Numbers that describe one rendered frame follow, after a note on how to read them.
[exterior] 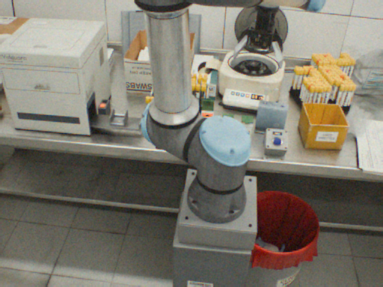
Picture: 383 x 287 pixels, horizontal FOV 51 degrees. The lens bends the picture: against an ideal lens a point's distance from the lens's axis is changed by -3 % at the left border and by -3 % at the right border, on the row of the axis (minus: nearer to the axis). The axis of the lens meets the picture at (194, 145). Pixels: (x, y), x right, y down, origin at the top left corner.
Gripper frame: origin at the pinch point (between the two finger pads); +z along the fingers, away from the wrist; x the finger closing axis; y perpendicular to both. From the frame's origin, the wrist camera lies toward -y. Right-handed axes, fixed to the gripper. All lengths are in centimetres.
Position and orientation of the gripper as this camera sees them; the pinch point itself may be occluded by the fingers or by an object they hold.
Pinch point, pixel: (257, 63)
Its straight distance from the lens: 131.6
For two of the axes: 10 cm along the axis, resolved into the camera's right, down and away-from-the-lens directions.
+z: -0.6, 7.5, 6.6
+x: 9.6, 2.4, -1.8
